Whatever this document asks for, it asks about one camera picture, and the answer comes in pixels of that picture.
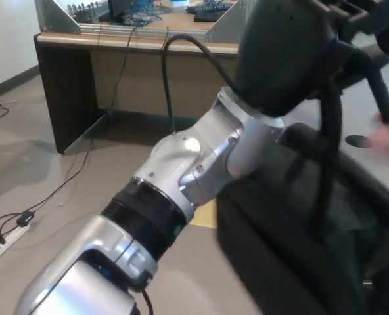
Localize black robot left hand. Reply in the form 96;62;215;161
237;0;369;119

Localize black lunch bag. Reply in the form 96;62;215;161
216;41;389;315

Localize black round floor cover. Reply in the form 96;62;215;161
345;134;373;149

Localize flat black device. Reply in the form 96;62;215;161
193;11;225;22

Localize black keyboard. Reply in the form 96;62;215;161
186;2;234;14

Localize dark brown beige-top desk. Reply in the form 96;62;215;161
33;6;248;155

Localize black monitor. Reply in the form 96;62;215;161
99;0;130;23

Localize yellow paper sheet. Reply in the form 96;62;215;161
189;199;219;228

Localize black rack with metal pegs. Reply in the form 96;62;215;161
66;1;110;22

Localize black power adapter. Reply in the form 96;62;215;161
16;212;36;227

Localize white power strip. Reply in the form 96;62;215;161
0;226;30;259

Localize short black cable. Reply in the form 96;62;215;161
160;28;171;51

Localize thick black wrist cable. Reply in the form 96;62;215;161
161;34;245;136

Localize blue cable bundle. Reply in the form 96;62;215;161
122;0;164;26

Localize long thin black cable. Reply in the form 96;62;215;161
30;28;139;216

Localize aluminium profile frame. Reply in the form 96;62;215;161
35;0;258;43

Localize black plug cable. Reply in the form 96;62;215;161
0;213;22;246

